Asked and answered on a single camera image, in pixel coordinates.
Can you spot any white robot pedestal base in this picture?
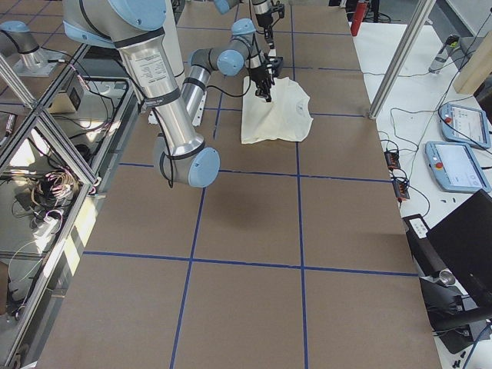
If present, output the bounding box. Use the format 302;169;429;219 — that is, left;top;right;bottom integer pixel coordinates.
148;0;207;127

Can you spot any lower teach pendant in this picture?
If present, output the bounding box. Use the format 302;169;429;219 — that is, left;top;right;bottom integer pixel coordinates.
424;141;491;194

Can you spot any cream long-sleeve cat shirt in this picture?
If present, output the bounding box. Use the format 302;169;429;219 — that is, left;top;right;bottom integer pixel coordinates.
241;77;313;144

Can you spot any aluminium frame post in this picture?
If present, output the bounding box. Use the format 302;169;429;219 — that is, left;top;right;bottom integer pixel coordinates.
368;0;436;120

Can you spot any orange adapter box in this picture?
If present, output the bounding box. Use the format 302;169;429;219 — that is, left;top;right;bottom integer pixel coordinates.
384;151;401;170
392;179;410;201

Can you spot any red fire extinguisher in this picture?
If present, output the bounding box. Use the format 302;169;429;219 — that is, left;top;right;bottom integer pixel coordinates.
351;0;367;37

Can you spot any aluminium frame rack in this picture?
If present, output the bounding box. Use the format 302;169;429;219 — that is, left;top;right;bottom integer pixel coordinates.
1;35;138;368

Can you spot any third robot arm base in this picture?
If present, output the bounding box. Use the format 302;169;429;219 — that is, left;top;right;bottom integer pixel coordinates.
1;21;63;77

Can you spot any bundle of cables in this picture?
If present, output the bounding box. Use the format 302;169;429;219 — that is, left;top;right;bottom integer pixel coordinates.
11;168;84;239

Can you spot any teach pendant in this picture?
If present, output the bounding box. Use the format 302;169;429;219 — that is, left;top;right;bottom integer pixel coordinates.
438;103;491;150
424;141;491;194

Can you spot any upper orange adapter box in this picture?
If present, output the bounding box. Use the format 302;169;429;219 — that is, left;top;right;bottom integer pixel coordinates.
384;151;401;170

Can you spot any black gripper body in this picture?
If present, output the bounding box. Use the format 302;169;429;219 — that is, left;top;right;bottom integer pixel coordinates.
248;64;274;95
255;2;285;37

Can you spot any handheld scanner on stand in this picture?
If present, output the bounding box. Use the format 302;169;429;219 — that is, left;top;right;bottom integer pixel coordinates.
428;34;460;74

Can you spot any lower orange adapter box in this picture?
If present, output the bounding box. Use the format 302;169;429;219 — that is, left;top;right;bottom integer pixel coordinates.
392;179;410;201

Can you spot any upper teach pendant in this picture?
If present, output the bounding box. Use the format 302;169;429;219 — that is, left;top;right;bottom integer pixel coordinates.
438;103;491;150

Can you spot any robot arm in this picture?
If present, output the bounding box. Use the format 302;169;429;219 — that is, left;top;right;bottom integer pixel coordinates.
214;0;285;56
62;1;273;188

